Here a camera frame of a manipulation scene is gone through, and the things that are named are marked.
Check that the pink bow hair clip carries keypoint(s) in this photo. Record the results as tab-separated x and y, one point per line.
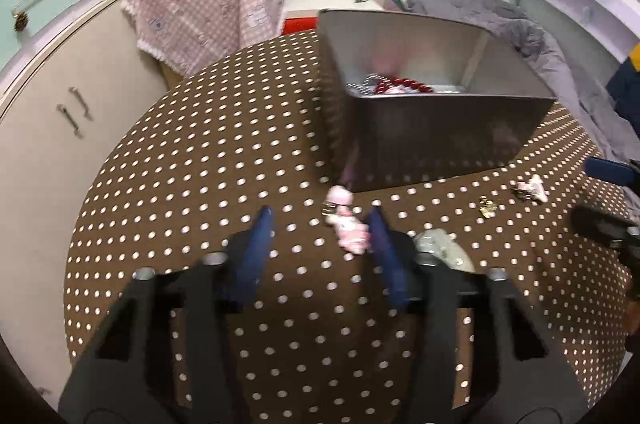
531	189
350	224

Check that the small gold brooch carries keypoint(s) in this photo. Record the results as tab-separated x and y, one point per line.
488	206

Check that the red box with white lid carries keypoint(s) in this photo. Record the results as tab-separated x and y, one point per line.
305	17

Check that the grey metal box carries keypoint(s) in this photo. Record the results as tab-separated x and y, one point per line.
430	134

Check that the grey duvet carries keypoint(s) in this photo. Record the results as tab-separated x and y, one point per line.
540	39

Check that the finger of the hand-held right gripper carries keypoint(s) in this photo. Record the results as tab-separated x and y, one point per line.
607	226
612	171

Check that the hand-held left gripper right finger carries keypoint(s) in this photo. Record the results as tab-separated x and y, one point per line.
385	254

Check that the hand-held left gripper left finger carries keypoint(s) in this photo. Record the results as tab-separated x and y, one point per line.
257	249

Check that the dark blue jacket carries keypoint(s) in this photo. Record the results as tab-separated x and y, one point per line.
627	94

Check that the pinecone ornament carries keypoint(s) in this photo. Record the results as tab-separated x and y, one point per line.
21	22

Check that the long white cabinet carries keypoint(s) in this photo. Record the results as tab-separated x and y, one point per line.
55	144

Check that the brown polka dot tablecloth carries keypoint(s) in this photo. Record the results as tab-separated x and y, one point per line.
210	184

